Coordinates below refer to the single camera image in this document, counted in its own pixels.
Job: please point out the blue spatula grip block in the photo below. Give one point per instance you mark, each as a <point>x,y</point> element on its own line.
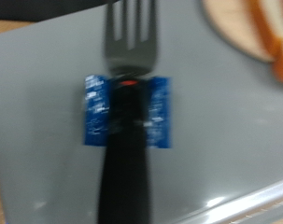
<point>96,112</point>

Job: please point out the silver toaster oven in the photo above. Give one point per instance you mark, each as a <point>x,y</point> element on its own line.
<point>225,124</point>

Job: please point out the round wooden cutting board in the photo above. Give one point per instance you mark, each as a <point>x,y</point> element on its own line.
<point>228,25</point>

